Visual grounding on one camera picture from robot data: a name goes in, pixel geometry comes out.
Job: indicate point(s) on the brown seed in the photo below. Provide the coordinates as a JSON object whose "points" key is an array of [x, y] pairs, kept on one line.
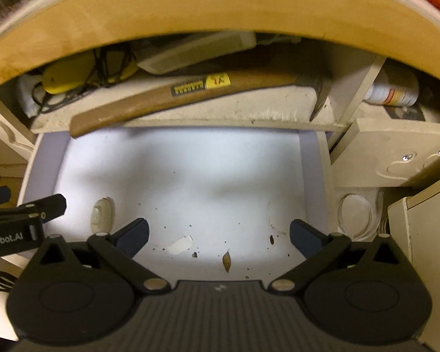
{"points": [[226, 261]]}

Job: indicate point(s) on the white side cabinet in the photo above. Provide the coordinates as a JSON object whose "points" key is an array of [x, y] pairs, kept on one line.
{"points": [[425, 227]]}

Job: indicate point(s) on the beige cabinet with wooden trim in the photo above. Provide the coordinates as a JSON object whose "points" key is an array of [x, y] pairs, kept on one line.
{"points": [[205, 3]]}

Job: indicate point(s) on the white paper scrap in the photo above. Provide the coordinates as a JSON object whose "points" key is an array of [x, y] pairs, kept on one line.
{"points": [[179, 246]]}

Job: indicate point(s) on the wooden furniture panel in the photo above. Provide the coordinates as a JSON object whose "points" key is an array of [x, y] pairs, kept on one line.
{"points": [[0, 180]]}

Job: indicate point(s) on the white bottle with red label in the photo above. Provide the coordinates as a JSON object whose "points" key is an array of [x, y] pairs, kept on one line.
{"points": [[392, 91]]}

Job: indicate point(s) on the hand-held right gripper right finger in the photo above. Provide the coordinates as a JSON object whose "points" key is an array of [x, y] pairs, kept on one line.
{"points": [[305, 236]]}

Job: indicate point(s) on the yellow device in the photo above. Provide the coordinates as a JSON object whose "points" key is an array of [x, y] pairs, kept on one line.
{"points": [[62, 75]]}

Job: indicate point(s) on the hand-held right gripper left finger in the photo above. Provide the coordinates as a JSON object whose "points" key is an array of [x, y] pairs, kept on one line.
{"points": [[134, 235]]}

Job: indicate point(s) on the beige drawer front with screws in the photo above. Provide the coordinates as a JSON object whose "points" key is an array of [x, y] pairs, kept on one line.
{"points": [[370, 143]]}

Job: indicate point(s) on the black printed box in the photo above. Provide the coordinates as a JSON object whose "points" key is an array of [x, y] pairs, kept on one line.
{"points": [[407, 113]]}

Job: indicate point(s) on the white plastic bag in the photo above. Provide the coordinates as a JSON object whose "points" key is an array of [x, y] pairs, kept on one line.
{"points": [[25, 95]]}

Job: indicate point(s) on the white vented device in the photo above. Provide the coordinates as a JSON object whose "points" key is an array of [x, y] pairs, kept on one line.
{"points": [[198, 51]]}

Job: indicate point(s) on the white duck toy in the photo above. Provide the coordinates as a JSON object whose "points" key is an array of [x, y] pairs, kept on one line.
{"points": [[102, 214]]}

